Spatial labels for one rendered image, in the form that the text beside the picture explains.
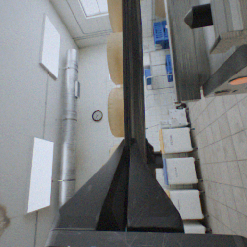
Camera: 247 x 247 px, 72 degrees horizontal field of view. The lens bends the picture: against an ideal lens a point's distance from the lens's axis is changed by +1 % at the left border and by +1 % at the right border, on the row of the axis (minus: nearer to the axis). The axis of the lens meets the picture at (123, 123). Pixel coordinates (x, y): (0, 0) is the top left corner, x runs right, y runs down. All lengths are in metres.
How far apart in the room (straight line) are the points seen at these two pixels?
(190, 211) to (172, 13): 3.63
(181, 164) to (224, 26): 3.64
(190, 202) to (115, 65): 3.77
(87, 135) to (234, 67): 4.62
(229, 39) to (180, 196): 3.69
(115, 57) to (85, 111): 4.90
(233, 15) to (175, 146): 3.66
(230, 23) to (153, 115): 4.45
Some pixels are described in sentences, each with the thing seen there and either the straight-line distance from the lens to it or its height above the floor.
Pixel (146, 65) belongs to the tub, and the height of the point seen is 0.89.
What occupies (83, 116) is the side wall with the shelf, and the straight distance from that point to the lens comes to 5.01.
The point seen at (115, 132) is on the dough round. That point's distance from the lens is 0.16.
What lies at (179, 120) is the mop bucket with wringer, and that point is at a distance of 4.18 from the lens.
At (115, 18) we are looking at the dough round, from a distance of 0.20.
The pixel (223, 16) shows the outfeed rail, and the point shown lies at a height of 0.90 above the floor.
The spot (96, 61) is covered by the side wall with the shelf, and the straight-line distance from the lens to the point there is 5.71.
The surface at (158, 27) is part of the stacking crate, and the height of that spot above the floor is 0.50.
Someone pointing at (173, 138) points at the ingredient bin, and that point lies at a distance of 3.83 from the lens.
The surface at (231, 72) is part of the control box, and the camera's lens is 0.34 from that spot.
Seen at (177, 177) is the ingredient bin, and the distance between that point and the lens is 3.78.
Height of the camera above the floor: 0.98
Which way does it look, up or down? 8 degrees up
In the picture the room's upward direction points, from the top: 95 degrees counter-clockwise
